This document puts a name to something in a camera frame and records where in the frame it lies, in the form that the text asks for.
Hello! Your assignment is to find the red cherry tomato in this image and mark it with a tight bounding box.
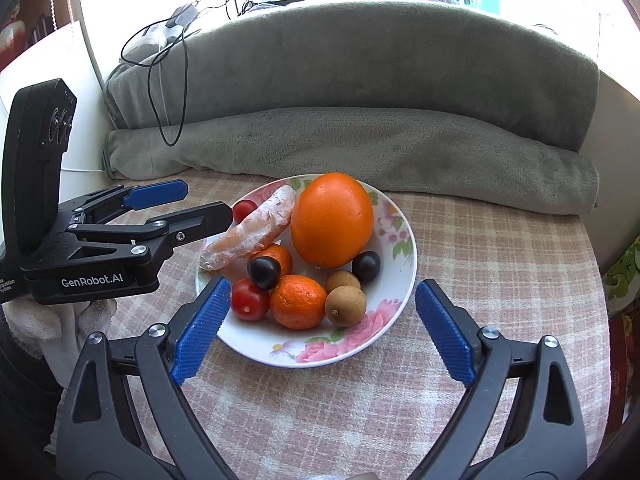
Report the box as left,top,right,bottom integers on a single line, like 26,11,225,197
232,200,257,224
231,278,270,322

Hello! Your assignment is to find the brown longan fruit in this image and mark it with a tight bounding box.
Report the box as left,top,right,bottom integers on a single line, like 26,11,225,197
326,270,361,294
324,285,367,327

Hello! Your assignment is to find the large orange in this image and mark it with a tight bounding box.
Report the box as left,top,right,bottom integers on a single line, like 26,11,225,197
290,172,374,269

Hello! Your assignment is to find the grey folded blanket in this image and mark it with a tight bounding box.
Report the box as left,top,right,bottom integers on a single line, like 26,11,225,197
103,0,600,214

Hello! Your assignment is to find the small mandarin orange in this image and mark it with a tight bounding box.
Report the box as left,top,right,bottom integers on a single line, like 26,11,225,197
250,244,293,275

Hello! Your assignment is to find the peeled pomelo segment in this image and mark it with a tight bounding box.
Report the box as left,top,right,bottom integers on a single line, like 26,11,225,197
198,185,296,272

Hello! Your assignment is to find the mandarin orange with stem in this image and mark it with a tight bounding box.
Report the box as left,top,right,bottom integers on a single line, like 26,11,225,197
270,274,326,330

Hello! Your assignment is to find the pink plaid tablecloth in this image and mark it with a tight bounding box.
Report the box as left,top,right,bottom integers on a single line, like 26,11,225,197
46,169,612,480

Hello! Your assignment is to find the white gloved left hand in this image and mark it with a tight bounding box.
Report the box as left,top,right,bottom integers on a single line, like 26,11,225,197
2,296,117,389

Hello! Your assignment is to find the black power adapter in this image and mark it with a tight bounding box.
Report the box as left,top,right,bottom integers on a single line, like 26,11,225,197
165,3,198,28

